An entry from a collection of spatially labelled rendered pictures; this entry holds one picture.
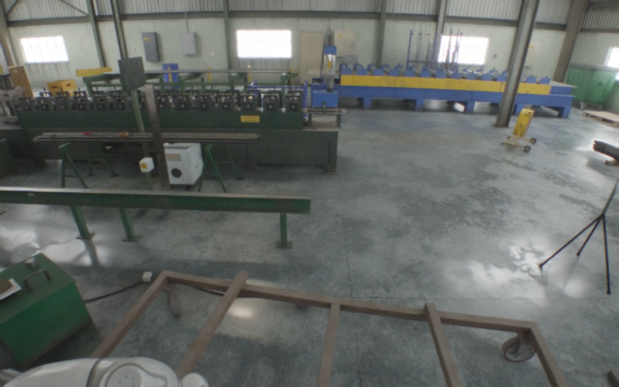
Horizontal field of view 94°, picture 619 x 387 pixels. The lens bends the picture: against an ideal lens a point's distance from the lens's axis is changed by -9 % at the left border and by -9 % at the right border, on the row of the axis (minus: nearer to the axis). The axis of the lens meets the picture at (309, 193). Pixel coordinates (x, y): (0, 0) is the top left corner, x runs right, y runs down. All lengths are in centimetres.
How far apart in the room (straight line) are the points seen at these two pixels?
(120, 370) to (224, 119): 423
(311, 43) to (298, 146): 827
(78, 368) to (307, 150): 418
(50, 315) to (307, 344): 174
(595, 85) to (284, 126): 1097
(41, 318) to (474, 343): 292
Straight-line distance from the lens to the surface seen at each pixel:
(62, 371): 80
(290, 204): 297
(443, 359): 200
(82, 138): 496
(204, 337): 202
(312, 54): 1260
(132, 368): 70
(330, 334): 204
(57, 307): 272
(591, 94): 1357
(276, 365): 228
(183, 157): 435
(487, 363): 257
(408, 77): 918
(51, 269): 289
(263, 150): 472
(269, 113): 456
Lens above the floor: 189
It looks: 27 degrees down
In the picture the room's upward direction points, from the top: 1 degrees clockwise
